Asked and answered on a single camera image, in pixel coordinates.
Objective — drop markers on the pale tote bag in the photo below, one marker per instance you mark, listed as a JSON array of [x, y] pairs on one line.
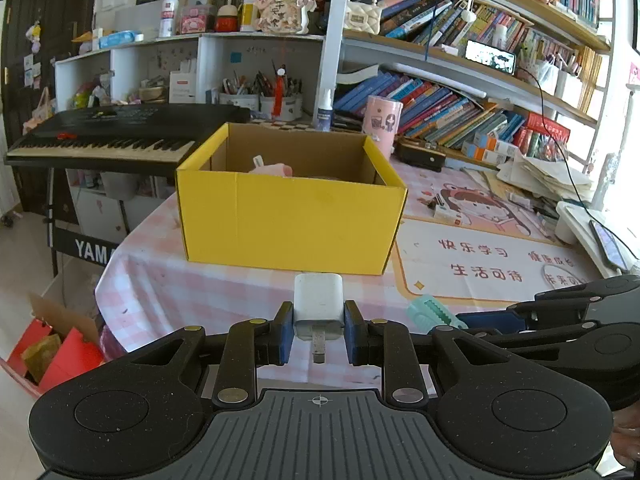
[[37, 112]]

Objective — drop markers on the yellow and white cup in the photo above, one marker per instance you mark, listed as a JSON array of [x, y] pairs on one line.
[[249, 14]]

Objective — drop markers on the red and white bottle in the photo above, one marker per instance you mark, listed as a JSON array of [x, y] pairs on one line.
[[226, 20]]

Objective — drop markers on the white shelf post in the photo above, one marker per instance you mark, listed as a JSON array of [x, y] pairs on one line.
[[332, 30]]

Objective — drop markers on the red box of pens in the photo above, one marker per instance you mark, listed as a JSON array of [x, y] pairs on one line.
[[545, 137]]

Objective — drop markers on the white charger plug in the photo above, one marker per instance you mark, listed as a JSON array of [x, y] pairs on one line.
[[318, 300]]

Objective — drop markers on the pink pig ornament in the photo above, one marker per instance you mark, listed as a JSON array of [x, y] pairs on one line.
[[285, 7]]

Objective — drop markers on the person's right hand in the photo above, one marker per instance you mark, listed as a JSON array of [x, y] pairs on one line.
[[627, 435]]

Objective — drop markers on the yellow cardboard box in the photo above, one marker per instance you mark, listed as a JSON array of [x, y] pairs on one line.
[[280, 220]]

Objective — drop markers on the cream quilted handbag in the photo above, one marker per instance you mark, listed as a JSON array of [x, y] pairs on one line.
[[362, 15]]

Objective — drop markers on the printed cartoon desk mat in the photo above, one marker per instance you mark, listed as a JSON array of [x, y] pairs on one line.
[[475, 270]]

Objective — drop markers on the pink plush toy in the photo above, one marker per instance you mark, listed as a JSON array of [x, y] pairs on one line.
[[272, 169]]

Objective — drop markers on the white pen holder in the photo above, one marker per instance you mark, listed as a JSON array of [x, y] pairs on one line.
[[239, 100], [289, 107]]

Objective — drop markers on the small white box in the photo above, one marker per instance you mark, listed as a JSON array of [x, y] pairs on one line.
[[448, 215]]

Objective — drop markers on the black electronic keyboard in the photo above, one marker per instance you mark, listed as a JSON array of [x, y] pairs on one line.
[[115, 120]]

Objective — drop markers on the tall white bottle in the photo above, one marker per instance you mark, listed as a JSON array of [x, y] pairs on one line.
[[169, 15]]

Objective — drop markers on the phone with lit screen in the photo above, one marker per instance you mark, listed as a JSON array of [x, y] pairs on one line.
[[490, 57]]

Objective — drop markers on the mint green comb clip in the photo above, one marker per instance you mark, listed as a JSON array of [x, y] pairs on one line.
[[431, 312]]

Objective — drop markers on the white storage cups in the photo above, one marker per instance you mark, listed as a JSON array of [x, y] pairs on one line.
[[562, 85]]

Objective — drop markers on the white box with red label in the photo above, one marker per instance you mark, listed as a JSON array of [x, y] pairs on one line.
[[181, 89]]

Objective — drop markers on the black keyboard stand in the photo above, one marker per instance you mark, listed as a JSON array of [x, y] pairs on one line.
[[87, 249]]

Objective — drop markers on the stack of papers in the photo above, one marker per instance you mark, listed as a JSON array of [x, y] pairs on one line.
[[545, 177]]

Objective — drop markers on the blue wet wipes pack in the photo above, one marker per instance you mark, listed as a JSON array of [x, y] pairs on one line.
[[119, 40]]

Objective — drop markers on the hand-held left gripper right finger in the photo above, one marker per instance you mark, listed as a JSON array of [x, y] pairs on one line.
[[351, 335]]

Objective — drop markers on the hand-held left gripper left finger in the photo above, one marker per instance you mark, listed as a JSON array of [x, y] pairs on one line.
[[286, 334]]

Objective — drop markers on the row of shelved books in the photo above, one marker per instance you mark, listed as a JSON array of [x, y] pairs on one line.
[[435, 20]]

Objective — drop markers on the dark phone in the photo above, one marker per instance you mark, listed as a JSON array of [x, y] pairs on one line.
[[610, 245]]

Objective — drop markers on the white spray bottle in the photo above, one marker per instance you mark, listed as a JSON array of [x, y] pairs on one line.
[[324, 117]]

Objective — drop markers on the orange and white boxes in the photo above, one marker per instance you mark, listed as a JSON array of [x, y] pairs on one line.
[[492, 150]]

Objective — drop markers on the black oblong case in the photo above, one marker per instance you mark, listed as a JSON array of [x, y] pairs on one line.
[[421, 154]]

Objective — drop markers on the white tray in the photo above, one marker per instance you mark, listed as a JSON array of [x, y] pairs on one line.
[[575, 222]]

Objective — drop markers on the pink patterned box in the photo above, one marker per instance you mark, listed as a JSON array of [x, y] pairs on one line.
[[197, 21]]

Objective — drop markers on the red cardboard box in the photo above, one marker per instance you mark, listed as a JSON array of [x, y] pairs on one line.
[[70, 360]]

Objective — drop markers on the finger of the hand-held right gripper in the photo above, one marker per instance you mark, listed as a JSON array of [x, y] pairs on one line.
[[495, 320], [500, 342]]

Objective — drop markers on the pink cylindrical cup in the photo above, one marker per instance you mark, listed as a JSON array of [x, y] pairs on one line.
[[381, 127]]

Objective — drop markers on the row of leaning books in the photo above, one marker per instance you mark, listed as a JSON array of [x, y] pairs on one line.
[[430, 110]]

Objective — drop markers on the white shelf unit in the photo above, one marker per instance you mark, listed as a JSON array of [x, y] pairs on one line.
[[125, 62]]

